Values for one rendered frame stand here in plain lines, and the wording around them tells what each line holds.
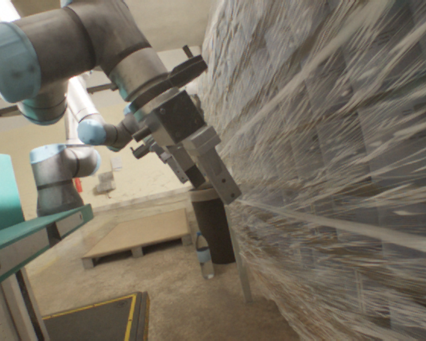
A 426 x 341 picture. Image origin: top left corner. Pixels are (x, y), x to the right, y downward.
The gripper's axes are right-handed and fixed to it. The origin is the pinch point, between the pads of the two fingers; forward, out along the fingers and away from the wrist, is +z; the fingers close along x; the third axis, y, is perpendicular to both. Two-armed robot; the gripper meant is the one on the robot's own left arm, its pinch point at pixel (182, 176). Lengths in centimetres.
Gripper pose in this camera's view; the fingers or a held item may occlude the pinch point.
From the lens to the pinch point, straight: 75.0
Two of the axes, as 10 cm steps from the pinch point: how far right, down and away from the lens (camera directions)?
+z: 5.9, 8.0, -0.5
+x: -0.4, 0.9, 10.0
